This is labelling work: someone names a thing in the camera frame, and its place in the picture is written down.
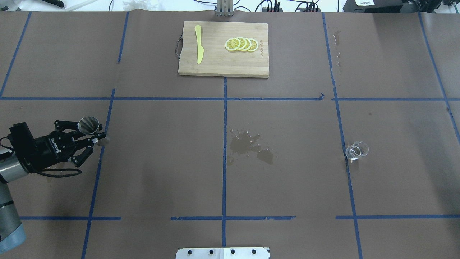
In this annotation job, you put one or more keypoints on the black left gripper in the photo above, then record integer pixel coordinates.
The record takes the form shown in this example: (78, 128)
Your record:
(42, 151)

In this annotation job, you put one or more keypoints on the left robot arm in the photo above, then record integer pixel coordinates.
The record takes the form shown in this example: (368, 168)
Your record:
(11, 227)

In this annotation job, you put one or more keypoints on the crumpled white tissue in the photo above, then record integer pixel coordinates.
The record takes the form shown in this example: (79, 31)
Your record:
(129, 5)

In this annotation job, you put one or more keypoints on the yellow plastic knife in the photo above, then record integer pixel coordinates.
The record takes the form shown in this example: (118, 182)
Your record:
(200, 48)

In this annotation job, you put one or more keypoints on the wooden cutting board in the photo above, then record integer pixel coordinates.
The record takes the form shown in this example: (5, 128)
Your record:
(217, 61)

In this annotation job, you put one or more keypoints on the lemon slice nearest knife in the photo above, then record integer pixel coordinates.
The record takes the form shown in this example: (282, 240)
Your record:
(232, 44)

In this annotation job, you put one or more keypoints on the lemon slice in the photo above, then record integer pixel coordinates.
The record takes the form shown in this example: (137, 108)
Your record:
(241, 43)
(254, 45)
(248, 45)

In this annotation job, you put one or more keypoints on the black box on desk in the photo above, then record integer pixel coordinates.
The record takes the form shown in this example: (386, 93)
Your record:
(373, 6)

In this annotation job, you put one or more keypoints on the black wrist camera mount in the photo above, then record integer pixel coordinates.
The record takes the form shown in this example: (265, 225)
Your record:
(24, 146)

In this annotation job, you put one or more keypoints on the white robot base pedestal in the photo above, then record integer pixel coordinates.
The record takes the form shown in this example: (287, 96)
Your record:
(224, 253)

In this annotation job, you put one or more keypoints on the aluminium frame post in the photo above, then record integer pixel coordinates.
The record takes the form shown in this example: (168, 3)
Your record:
(224, 8)

